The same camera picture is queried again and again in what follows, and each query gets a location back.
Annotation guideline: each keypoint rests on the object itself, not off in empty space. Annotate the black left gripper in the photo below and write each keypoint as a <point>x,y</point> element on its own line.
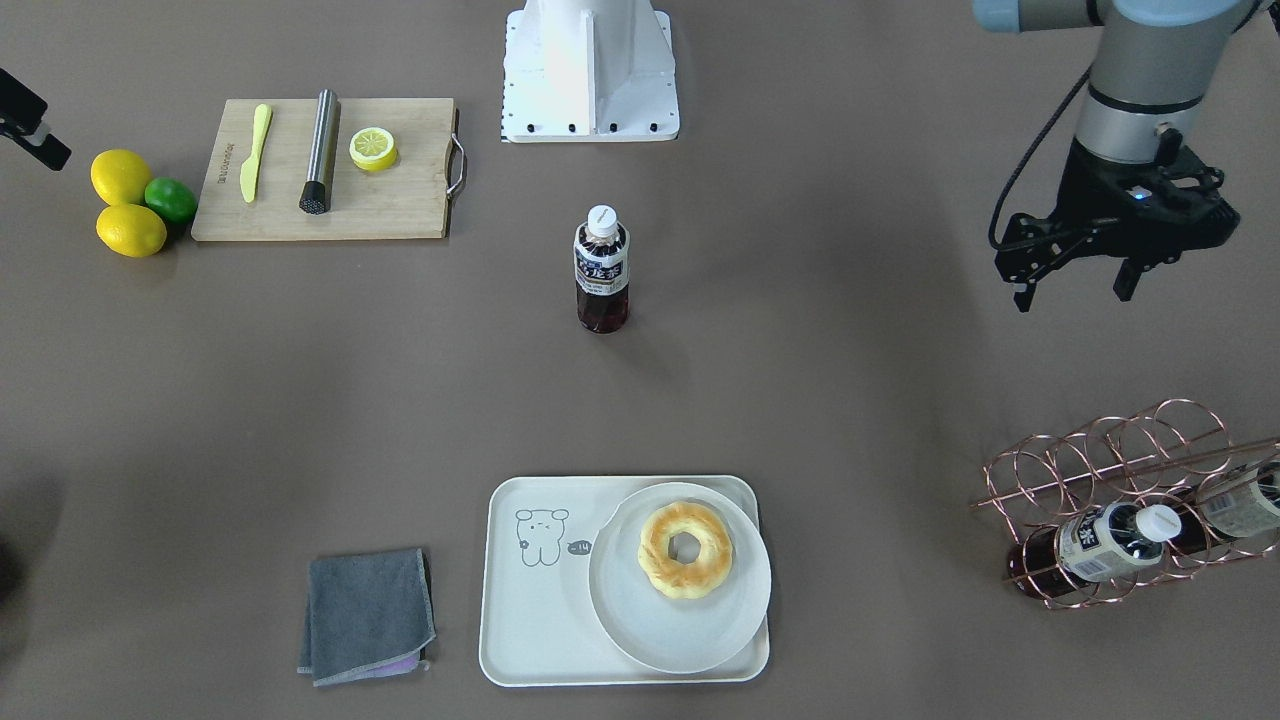
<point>1090,188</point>

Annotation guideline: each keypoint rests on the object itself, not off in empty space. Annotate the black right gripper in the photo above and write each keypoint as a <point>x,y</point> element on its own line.
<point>22,112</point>

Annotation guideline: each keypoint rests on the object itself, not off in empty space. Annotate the tea bottle with white cap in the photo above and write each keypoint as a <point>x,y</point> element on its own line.
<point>600,260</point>

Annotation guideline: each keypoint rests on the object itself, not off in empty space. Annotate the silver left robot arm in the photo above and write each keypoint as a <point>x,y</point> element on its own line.
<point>1154,65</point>

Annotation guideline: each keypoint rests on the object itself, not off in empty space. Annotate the tea bottle in rack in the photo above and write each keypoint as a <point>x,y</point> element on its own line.
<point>1095,546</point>
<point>1249,508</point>

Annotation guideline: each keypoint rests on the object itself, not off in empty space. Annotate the cream serving tray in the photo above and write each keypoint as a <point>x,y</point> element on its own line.
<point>565,602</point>

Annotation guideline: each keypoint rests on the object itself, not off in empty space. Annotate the yellow lemon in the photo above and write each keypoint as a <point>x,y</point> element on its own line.
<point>131,230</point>
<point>120,177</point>

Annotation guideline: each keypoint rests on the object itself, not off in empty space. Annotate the green lime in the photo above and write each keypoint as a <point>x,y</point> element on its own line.
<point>171,199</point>

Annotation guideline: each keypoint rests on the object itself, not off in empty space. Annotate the yellow plastic knife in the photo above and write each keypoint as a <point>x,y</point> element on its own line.
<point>249,172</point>

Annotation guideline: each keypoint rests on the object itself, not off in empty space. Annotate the steel cylinder muddler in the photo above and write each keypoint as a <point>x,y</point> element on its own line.
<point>316,195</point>

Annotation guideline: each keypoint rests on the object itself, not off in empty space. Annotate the half lemon slice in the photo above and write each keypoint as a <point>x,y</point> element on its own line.
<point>373,149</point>

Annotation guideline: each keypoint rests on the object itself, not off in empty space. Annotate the wooden cutting board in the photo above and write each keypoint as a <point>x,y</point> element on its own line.
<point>406,202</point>

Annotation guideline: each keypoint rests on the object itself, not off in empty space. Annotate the glazed donut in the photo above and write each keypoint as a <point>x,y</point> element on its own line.
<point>685,550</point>

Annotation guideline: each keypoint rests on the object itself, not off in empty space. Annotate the white round plate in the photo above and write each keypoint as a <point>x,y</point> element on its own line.
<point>682,637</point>

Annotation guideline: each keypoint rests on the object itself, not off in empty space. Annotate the grey folded cloth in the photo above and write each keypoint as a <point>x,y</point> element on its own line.
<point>367,616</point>

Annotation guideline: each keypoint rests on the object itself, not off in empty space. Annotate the copper wire bottle rack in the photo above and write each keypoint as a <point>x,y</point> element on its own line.
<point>1161,454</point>

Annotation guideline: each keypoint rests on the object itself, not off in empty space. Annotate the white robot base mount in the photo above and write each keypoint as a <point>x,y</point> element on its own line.
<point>589,71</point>

